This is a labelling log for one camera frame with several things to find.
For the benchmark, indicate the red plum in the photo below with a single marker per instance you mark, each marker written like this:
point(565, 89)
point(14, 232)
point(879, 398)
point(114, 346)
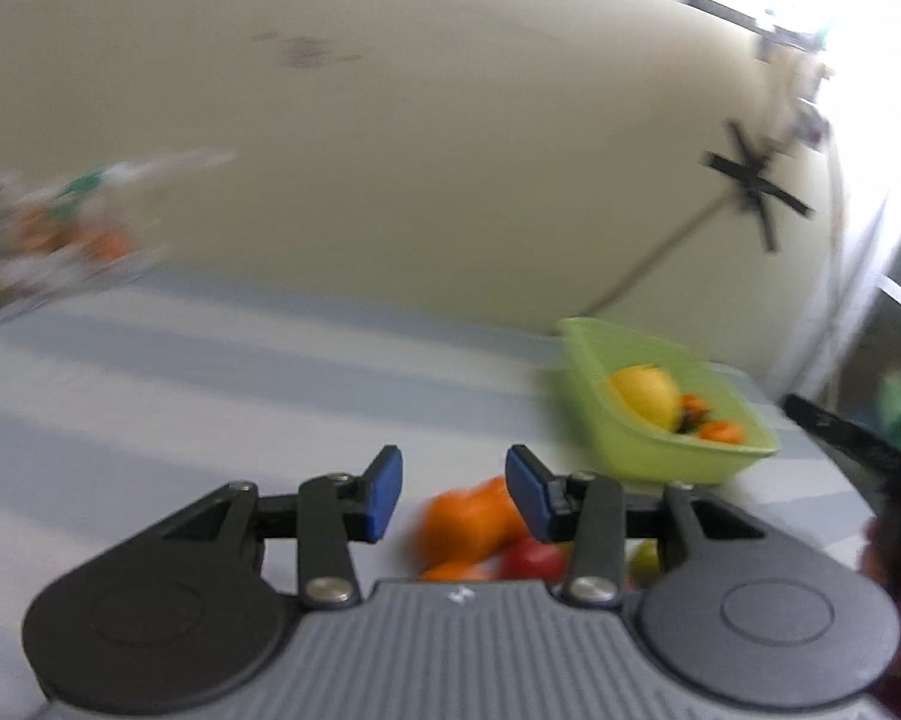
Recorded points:
point(533, 561)

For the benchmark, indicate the white power strip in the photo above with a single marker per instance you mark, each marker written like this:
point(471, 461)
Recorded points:
point(791, 90)

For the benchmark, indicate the black tape strip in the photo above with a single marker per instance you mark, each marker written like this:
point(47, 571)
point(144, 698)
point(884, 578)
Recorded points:
point(720, 9)

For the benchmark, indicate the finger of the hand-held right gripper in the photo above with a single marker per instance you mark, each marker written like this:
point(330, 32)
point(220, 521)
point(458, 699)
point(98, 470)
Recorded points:
point(840, 431)

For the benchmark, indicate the small orange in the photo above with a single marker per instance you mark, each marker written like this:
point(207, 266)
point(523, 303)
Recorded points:
point(694, 405)
point(720, 432)

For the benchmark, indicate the green plastic basin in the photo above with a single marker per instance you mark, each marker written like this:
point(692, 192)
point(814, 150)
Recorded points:
point(645, 457)

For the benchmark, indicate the green plum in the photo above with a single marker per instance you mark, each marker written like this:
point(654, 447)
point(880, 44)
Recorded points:
point(644, 562)

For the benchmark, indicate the frosted patterned window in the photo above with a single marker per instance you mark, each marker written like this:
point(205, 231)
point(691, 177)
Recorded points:
point(893, 277)

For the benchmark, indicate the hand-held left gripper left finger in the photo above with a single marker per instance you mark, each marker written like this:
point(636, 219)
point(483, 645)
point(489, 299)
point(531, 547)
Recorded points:
point(379, 493)

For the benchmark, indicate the striped bed sheet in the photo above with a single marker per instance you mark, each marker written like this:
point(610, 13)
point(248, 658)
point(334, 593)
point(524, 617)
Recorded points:
point(195, 405)

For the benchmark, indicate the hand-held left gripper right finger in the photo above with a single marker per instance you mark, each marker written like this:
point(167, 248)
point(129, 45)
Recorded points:
point(529, 491)

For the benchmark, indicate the clear plastic bag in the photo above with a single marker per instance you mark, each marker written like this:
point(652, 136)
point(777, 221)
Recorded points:
point(67, 232)

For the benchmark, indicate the yellow lemon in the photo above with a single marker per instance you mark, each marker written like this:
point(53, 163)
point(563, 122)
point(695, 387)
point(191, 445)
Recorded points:
point(645, 396)

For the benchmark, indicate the black tape cross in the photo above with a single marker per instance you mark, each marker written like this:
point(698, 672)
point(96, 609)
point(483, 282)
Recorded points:
point(754, 180)

